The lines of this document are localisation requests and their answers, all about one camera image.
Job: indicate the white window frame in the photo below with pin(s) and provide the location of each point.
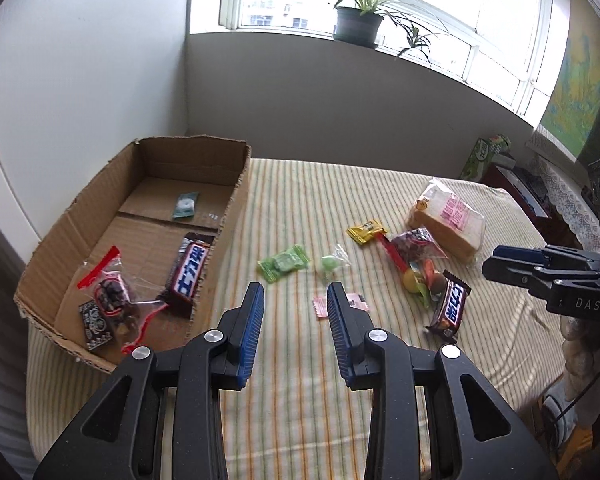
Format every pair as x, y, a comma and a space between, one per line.
509, 50

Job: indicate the light green candy packet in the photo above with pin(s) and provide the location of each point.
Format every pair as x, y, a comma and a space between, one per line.
286, 262

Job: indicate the striped tablecloth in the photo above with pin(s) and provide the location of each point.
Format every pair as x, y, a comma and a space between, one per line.
305, 358

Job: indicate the bagged sliced bread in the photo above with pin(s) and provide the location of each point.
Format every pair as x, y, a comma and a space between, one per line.
455, 226

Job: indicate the pink candy packet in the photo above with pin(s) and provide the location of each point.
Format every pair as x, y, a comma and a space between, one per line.
356, 301

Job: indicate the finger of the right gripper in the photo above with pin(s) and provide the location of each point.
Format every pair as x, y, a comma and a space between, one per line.
517, 253
515, 270

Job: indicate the dark green candy packet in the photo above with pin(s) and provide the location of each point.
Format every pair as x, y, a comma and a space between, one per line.
185, 206

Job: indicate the green tissue box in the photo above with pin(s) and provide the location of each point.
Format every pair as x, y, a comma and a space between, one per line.
481, 155

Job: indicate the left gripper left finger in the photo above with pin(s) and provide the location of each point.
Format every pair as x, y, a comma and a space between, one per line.
118, 432

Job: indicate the brown snickers bar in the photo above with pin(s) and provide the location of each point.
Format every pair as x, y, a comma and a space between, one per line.
182, 283
450, 308

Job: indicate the yellow candy packet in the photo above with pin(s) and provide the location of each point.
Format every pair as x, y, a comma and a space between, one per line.
365, 232

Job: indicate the wall map poster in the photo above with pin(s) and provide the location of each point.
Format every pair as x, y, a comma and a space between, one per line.
569, 129

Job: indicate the potted spider plant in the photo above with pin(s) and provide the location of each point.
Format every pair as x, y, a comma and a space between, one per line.
358, 22

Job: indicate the red clear snack bag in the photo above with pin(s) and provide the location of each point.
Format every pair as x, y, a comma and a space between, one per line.
126, 305

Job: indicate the green jelly cup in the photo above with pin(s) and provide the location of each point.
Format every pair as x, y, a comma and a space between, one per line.
332, 263

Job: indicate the right white gloved hand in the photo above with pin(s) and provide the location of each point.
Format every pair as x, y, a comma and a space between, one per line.
581, 351

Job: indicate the cardboard box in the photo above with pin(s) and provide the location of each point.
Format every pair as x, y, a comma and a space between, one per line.
129, 204

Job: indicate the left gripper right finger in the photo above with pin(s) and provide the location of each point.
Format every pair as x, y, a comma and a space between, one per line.
473, 432

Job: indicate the small black snack packet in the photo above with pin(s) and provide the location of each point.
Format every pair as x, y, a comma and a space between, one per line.
96, 329

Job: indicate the red dates snack bag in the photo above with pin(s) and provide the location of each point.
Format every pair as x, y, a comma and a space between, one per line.
411, 246

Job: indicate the colourful fruit candy bag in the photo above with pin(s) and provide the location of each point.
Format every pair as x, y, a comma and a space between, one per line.
423, 280

